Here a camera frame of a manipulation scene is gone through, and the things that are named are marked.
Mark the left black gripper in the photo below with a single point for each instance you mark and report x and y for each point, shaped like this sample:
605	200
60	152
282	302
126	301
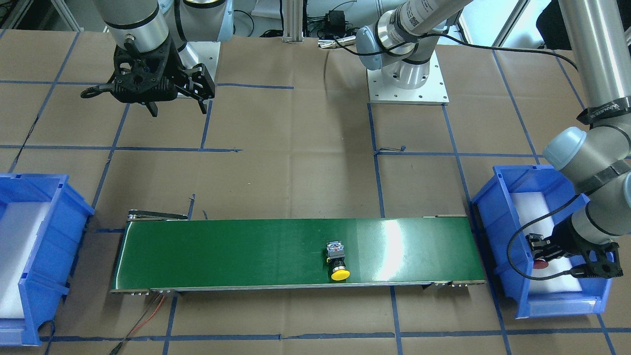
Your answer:
560	245

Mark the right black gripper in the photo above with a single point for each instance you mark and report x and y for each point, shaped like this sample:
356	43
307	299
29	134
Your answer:
203	81

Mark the red mushroom push button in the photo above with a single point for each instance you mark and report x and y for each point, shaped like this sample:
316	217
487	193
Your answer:
540	264

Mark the yellow mushroom push button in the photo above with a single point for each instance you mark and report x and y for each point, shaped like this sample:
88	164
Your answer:
335	258

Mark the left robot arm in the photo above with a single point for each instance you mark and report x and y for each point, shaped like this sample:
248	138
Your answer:
534	144

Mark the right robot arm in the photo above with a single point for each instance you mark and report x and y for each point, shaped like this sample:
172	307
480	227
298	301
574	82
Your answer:
153	21

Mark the white foam pad source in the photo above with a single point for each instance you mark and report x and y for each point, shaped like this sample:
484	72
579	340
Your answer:
531	205

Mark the blue source bin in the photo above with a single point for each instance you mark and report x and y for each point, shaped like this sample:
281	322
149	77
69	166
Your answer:
542	296

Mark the green conveyor belt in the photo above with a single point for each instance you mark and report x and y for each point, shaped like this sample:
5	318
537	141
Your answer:
253	254

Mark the black power adapter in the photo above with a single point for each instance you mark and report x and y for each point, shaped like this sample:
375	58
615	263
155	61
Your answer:
335	23

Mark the white foam pad destination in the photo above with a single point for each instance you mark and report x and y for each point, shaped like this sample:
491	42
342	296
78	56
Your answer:
19	225

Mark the blue destination bin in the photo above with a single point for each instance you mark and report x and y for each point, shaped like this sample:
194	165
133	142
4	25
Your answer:
44	280

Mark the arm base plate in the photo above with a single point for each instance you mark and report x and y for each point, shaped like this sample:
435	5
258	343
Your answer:
404	83
191	57

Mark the aluminium profile post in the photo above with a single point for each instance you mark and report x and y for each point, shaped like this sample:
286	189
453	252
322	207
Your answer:
293	16

